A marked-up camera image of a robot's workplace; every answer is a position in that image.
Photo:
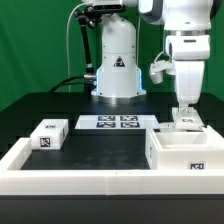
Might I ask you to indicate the white cabinet door panel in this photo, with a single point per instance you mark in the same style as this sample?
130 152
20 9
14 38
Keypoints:
166 126
188 121

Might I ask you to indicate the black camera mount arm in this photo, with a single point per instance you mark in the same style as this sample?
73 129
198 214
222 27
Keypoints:
82 20

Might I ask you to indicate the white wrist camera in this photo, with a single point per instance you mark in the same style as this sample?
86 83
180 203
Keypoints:
158 68

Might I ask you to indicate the white cabinet body box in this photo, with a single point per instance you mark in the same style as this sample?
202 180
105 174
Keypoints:
185 150

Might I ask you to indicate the small white cabinet top block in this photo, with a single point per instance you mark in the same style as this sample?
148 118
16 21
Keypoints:
49 134

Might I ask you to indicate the white U-shaped obstacle frame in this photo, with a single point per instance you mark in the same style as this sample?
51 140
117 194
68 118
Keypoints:
14 180

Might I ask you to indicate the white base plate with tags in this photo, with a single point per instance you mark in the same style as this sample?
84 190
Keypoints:
117 122

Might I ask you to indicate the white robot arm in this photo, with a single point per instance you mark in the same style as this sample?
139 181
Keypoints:
118 77

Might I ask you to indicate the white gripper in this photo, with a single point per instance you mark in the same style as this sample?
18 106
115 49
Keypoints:
188 54

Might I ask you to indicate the black camera on mount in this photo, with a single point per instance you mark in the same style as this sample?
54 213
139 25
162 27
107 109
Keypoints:
105 8

